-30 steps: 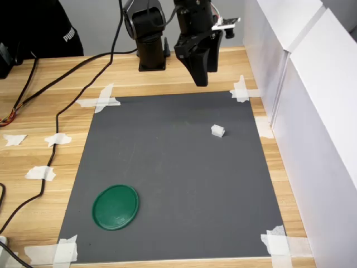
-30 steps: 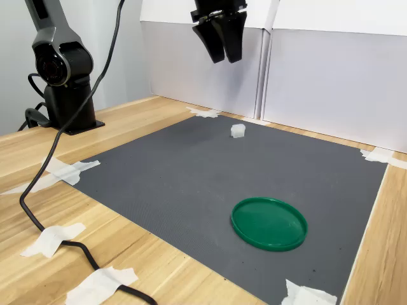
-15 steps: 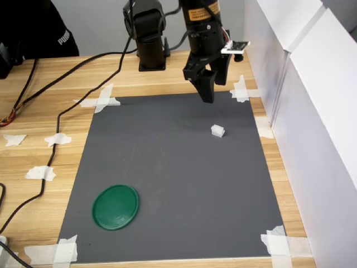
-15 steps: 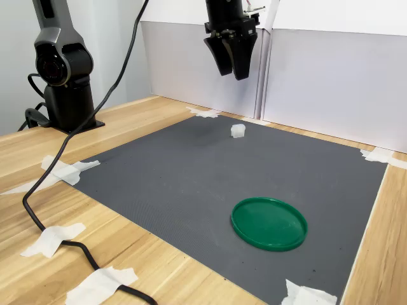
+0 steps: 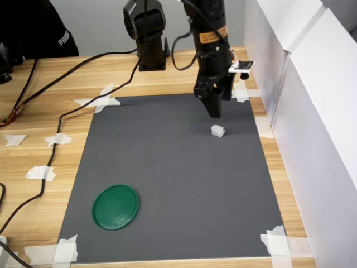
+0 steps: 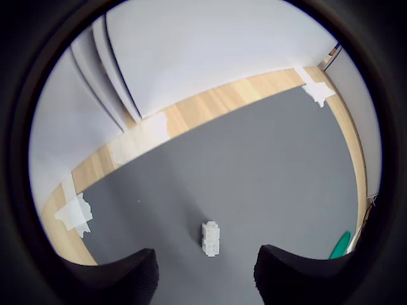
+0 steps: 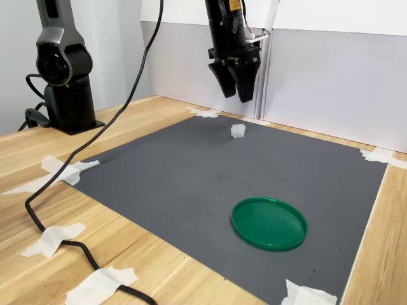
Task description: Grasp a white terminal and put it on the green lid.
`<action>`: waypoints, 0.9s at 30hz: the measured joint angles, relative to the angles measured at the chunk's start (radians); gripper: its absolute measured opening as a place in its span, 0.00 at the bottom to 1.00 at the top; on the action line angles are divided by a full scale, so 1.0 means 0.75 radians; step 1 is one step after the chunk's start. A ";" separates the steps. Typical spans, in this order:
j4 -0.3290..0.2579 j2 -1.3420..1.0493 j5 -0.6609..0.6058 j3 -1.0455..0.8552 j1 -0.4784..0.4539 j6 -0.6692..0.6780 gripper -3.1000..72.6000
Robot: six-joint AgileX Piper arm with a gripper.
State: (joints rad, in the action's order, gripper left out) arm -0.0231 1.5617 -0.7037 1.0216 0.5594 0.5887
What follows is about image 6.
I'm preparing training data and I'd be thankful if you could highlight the white tape piece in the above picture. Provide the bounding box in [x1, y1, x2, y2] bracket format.
[53, 174, 95, 239]
[294, 65, 336, 109]

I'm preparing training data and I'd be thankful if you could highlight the white partition panel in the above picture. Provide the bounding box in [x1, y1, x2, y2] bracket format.
[103, 0, 340, 121]
[28, 30, 127, 210]
[317, 43, 382, 200]

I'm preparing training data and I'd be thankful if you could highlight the round green lid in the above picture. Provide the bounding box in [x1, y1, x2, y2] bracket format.
[329, 231, 352, 260]

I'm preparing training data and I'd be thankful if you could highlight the small white plastic terminal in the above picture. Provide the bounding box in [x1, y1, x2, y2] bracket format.
[200, 220, 222, 258]

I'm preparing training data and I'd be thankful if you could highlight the dark grey mat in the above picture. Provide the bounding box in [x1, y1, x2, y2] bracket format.
[81, 85, 359, 305]

